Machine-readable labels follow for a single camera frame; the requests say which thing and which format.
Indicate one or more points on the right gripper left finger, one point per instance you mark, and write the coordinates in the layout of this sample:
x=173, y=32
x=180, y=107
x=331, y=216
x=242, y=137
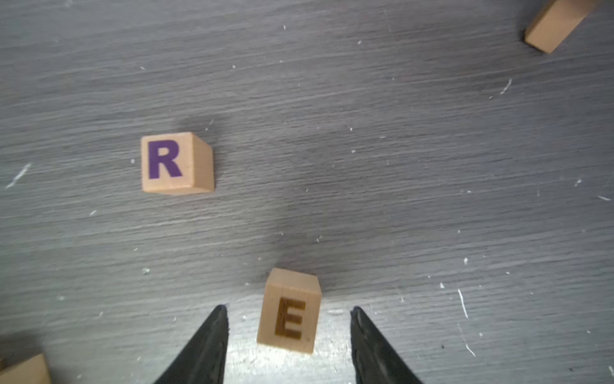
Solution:
x=202, y=360

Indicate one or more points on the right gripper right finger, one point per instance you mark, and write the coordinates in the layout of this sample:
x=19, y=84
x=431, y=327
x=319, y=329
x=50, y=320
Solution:
x=374, y=359

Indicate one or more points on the wooden block brown E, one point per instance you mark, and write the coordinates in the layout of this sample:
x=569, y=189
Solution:
x=290, y=311

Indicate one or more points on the wooden block purple R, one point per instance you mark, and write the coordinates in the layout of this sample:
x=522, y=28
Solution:
x=177, y=164

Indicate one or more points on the wooden block brown K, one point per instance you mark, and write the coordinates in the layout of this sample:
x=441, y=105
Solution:
x=32, y=371

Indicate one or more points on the small wooden easel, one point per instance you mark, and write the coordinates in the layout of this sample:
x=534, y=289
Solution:
x=555, y=22

